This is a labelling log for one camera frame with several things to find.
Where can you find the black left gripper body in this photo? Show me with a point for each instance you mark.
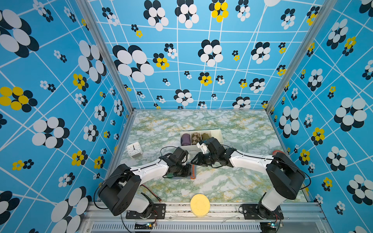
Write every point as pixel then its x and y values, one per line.
pixel 182 171

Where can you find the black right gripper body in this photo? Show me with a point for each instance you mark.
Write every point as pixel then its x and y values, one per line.
pixel 207 159

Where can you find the grey blue striped sock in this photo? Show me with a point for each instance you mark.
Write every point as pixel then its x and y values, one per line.
pixel 187 171

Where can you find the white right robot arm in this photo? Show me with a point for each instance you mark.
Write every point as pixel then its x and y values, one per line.
pixel 285 176

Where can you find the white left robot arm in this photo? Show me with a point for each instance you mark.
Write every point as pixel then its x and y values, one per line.
pixel 119 191

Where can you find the olive green rolled sock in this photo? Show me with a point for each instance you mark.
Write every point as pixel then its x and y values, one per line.
pixel 205 136

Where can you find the purple rolled sock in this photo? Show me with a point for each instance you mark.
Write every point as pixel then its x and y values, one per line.
pixel 185 139

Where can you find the white divided storage box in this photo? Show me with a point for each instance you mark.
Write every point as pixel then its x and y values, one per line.
pixel 214 133

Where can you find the brown argyle rolled sock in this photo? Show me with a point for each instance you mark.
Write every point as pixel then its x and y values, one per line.
pixel 195 138

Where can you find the white square alarm clock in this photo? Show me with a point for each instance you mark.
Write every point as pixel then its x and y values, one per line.
pixel 134 150

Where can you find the yellow round sponge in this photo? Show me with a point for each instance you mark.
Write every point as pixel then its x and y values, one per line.
pixel 200 205

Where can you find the green circuit board left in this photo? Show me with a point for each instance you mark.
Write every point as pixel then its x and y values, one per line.
pixel 145 226

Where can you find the green circuit board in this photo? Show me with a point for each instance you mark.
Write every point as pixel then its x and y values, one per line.
pixel 145 226
pixel 268 227

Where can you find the green circuit board right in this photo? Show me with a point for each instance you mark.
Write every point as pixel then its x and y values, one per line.
pixel 268 227

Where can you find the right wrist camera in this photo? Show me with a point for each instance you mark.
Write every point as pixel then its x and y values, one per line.
pixel 203 147

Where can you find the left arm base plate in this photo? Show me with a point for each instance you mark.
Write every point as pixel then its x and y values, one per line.
pixel 154 211

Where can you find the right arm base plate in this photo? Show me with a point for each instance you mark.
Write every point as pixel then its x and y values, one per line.
pixel 255 212

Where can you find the aluminium front rail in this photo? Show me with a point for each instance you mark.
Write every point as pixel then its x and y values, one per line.
pixel 222 218

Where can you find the aluminium corner post left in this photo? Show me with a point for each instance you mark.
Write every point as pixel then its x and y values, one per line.
pixel 98 38

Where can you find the aluminium corner post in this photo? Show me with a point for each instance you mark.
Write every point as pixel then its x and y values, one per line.
pixel 325 10
pixel 98 38

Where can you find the aluminium corner post right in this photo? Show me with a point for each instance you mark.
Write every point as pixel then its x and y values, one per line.
pixel 325 10

